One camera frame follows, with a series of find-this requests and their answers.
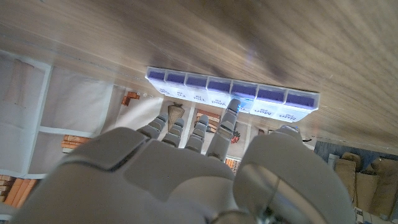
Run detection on tan fabric sacks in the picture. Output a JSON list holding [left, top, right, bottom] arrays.
[[334, 151, 398, 218]]

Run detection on blue weekly pill organizer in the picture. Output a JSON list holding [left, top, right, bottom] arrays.
[[145, 66, 321, 123]]

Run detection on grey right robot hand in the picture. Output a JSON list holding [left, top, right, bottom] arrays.
[[9, 98, 357, 224]]

